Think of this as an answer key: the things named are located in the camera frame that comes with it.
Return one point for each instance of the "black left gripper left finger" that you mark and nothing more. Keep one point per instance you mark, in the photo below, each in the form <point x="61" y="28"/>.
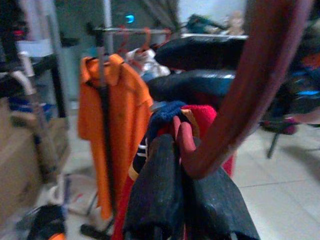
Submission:
<point x="155" y="195"/>

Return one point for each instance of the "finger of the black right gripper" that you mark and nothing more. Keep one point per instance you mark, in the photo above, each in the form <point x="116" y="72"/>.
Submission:
<point x="200" y="53"/>
<point x="190" y="85"/>

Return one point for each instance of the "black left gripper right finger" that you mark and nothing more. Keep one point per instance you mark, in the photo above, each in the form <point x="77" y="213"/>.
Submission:
<point x="217" y="212"/>

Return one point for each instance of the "red sports jersey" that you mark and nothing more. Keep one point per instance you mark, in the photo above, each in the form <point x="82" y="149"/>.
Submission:
<point x="202" y="115"/>

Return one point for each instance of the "dark red hanger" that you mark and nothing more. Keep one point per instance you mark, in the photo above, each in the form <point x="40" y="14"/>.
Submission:
<point x="237" y="112"/>

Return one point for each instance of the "orange-red hanger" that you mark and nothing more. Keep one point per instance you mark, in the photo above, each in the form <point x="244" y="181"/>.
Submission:
<point x="147" y="37"/>

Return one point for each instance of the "white thick garment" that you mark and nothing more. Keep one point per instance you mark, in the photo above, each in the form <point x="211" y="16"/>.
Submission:
<point x="150" y="65"/>

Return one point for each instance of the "orange polo shirt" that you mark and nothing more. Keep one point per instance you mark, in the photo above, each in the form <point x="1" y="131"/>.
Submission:
<point x="125" y="112"/>

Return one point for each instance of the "metal clothes rack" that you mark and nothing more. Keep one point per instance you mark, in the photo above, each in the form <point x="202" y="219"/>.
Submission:
<point x="105" y="100"/>

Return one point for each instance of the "brown cardboard box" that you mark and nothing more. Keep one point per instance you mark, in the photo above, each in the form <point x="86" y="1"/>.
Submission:
<point x="20" y="162"/>

